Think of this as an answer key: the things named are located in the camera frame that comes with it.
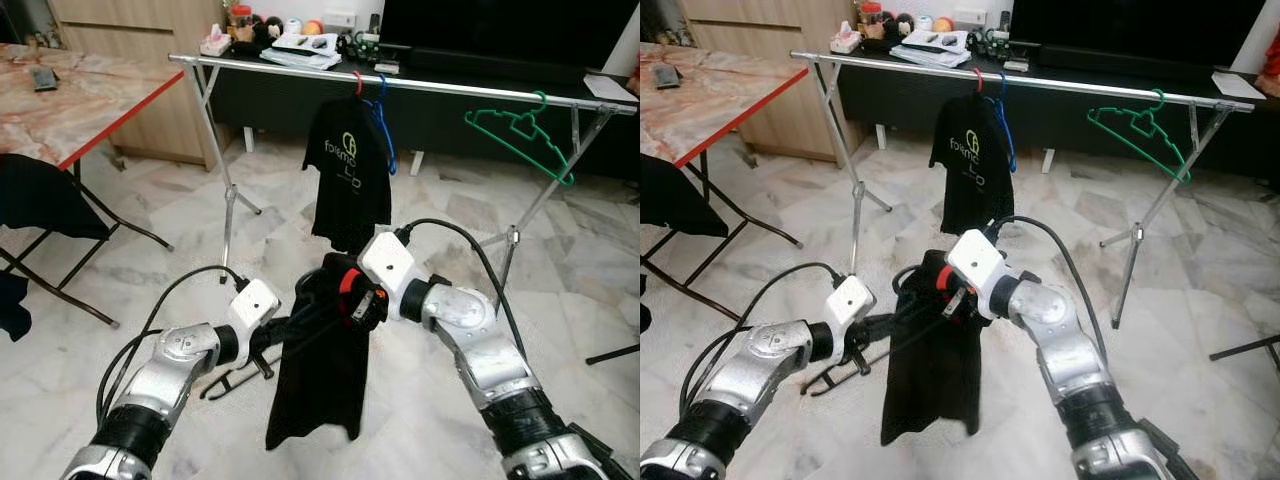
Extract silver metal clothes rack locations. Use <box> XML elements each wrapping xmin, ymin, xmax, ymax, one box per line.
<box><xmin>790</xmin><ymin>50</ymin><xmax>1258</xmax><ymax>331</ymax></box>
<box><xmin>168</xmin><ymin>53</ymin><xmax>639</xmax><ymax>301</ymax></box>

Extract pink marble table red edge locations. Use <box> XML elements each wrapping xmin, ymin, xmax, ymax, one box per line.
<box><xmin>0</xmin><ymin>42</ymin><xmax>186</xmax><ymax>171</ymax></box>
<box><xmin>640</xmin><ymin>40</ymin><xmax>809</xmax><ymax>169</ymax></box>

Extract black soundbar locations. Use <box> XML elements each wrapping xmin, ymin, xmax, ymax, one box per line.
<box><xmin>405</xmin><ymin>48</ymin><xmax>586</xmax><ymax>86</ymax></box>
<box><xmin>1035</xmin><ymin>45</ymin><xmax>1216</xmax><ymax>83</ymax></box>

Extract black garment red stripes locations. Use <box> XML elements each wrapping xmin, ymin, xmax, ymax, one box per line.
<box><xmin>880</xmin><ymin>250</ymin><xmax>986</xmax><ymax>446</ymax></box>
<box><xmin>265</xmin><ymin>252</ymin><xmax>386</xmax><ymax>451</ymax></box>

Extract black TV console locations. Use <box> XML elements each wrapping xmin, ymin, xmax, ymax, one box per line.
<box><xmin>838</xmin><ymin>38</ymin><xmax>1280</xmax><ymax>181</ymax></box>
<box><xmin>210</xmin><ymin>40</ymin><xmax>641</xmax><ymax>181</ymax></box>

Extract green plastic hanger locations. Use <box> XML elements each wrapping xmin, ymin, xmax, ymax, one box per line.
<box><xmin>464</xmin><ymin>91</ymin><xmax>576</xmax><ymax>187</ymax></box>
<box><xmin>1087</xmin><ymin>88</ymin><xmax>1194</xmax><ymax>184</ymax></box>

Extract black t-shirt green logo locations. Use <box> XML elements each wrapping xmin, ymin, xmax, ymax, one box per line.
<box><xmin>928</xmin><ymin>93</ymin><xmax>1016</xmax><ymax>236</ymax></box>
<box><xmin>303</xmin><ymin>95</ymin><xmax>393</xmax><ymax>256</ymax></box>

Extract black flat television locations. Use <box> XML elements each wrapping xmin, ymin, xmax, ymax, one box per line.
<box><xmin>1008</xmin><ymin>0</ymin><xmax>1271</xmax><ymax>69</ymax></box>
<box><xmin>378</xmin><ymin>0</ymin><xmax>641</xmax><ymax>71</ymax></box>

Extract black plastic hanger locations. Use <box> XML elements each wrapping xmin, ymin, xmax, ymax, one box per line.
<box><xmin>200</xmin><ymin>315</ymin><xmax>321</xmax><ymax>401</ymax></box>
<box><xmin>800</xmin><ymin>345</ymin><xmax>871</xmax><ymax>396</ymax></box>

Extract blue plastic hanger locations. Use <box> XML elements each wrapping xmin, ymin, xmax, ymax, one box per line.
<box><xmin>368</xmin><ymin>72</ymin><xmax>399</xmax><ymax>177</ymax></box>
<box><xmin>990</xmin><ymin>70</ymin><xmax>1019</xmax><ymax>174</ymax></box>

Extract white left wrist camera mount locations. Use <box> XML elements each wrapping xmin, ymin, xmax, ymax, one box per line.
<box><xmin>825</xmin><ymin>275</ymin><xmax>878</xmax><ymax>336</ymax></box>
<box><xmin>228</xmin><ymin>278</ymin><xmax>283</xmax><ymax>341</ymax></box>

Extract light wood cabinet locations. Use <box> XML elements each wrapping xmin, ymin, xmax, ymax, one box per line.
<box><xmin>50</xmin><ymin>0</ymin><xmax>236</xmax><ymax>166</ymax></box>
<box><xmin>680</xmin><ymin>0</ymin><xmax>866</xmax><ymax>163</ymax></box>

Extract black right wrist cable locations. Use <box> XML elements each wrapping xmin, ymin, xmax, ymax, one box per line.
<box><xmin>395</xmin><ymin>218</ymin><xmax>526</xmax><ymax>361</ymax></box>
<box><xmin>985</xmin><ymin>215</ymin><xmax>1109</xmax><ymax>336</ymax></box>

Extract stack of white papers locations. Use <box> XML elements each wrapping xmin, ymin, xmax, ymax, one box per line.
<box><xmin>890</xmin><ymin>30</ymin><xmax>973</xmax><ymax>68</ymax></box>
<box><xmin>262</xmin><ymin>32</ymin><xmax>343</xmax><ymax>71</ymax></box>

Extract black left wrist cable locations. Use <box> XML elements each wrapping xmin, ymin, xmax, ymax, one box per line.
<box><xmin>95</xmin><ymin>265</ymin><xmax>249</xmax><ymax>426</ymax></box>
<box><xmin>680</xmin><ymin>262</ymin><xmax>846</xmax><ymax>421</ymax></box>

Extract black hooded jacket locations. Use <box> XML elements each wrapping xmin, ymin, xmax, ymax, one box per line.
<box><xmin>0</xmin><ymin>153</ymin><xmax>113</xmax><ymax>242</ymax></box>
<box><xmin>640</xmin><ymin>152</ymin><xmax>731</xmax><ymax>239</ymax></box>

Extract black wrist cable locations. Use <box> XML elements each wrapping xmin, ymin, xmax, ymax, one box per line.
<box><xmin>95</xmin><ymin>265</ymin><xmax>249</xmax><ymax>426</ymax></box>
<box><xmin>985</xmin><ymin>215</ymin><xmax>1109</xmax><ymax>336</ymax></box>
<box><xmin>395</xmin><ymin>218</ymin><xmax>526</xmax><ymax>361</ymax></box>
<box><xmin>680</xmin><ymin>262</ymin><xmax>846</xmax><ymax>421</ymax></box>

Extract white paper sheet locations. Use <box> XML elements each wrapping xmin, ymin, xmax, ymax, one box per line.
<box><xmin>1210</xmin><ymin>70</ymin><xmax>1267</xmax><ymax>101</ymax></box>
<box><xmin>583</xmin><ymin>73</ymin><xmax>638</xmax><ymax>104</ymax></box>

